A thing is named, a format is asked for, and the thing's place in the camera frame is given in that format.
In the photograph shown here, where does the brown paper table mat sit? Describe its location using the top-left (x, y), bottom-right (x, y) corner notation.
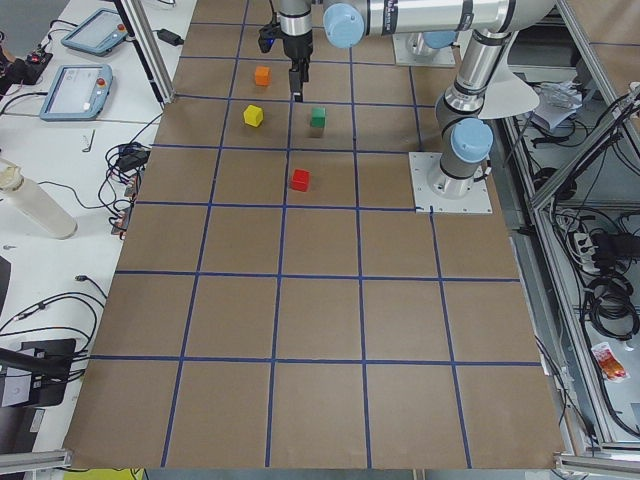
top-left (65, 1), bottom-right (563, 469)

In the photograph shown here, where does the orange wooden block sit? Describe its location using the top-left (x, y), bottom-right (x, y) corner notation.
top-left (254, 65), bottom-right (272, 87)

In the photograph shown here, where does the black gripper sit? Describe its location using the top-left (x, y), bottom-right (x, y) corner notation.
top-left (283, 32), bottom-right (313, 103)

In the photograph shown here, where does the black monitor stand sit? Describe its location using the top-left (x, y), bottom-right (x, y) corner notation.
top-left (1, 339), bottom-right (76, 407)

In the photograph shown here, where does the far teach pendant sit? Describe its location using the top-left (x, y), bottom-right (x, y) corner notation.
top-left (61, 8), bottom-right (128, 57)

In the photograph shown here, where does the red wooden block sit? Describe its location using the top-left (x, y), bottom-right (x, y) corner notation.
top-left (290, 169), bottom-right (311, 192)

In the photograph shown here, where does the white bottle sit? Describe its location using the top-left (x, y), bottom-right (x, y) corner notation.
top-left (1, 159), bottom-right (77, 239)

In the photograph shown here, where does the teach pendant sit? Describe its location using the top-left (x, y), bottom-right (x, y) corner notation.
top-left (61, 8), bottom-right (128, 57)
top-left (39, 64), bottom-right (113, 121)

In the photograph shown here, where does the yellow wooden block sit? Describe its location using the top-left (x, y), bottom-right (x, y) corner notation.
top-left (243, 104), bottom-right (264, 128)

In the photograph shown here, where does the black power adapter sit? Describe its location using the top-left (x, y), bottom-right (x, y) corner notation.
top-left (157, 29), bottom-right (184, 46)

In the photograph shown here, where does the hex key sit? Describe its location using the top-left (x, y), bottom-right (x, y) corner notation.
top-left (81, 129), bottom-right (96, 153)

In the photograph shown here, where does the aluminium frame post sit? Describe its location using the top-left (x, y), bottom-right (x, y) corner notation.
top-left (114, 0), bottom-right (175, 106)

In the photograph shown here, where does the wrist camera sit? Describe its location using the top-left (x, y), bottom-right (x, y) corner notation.
top-left (258, 22), bottom-right (279, 54)

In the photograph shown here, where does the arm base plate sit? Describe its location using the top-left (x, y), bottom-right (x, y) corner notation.
top-left (392, 30), bottom-right (457, 68)
top-left (409, 152), bottom-right (493, 215)

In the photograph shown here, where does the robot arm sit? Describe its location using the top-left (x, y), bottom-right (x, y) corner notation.
top-left (322, 1), bottom-right (554, 200)

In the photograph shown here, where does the red snack packet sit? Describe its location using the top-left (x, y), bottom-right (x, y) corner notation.
top-left (591, 342), bottom-right (628, 382)

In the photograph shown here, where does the green wooden block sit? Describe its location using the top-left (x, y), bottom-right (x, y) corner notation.
top-left (310, 107), bottom-right (327, 129)

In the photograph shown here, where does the near teach pendant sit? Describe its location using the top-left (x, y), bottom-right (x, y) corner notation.
top-left (39, 64), bottom-right (113, 121)

